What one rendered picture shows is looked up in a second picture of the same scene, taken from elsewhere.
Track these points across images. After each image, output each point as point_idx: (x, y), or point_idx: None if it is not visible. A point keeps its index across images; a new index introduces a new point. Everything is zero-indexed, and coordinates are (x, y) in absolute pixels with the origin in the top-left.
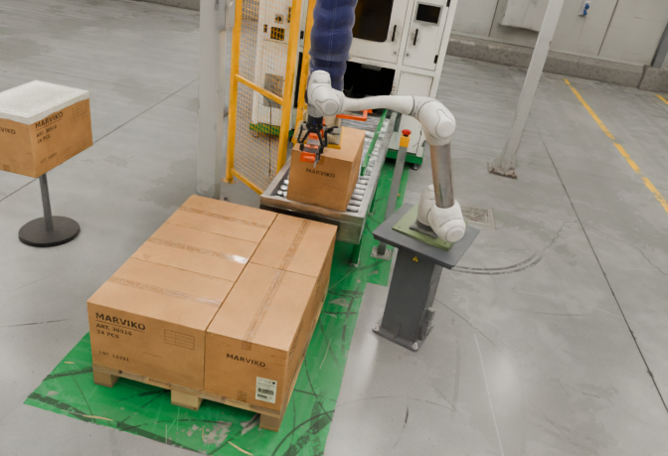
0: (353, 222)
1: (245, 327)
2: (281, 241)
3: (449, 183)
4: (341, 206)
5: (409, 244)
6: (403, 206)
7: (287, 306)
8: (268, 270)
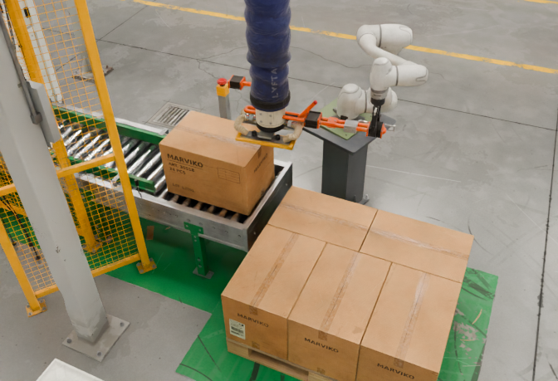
0: (289, 172)
1: (452, 258)
2: (322, 226)
3: None
4: (272, 172)
5: (369, 136)
6: (305, 127)
7: (421, 231)
8: (371, 238)
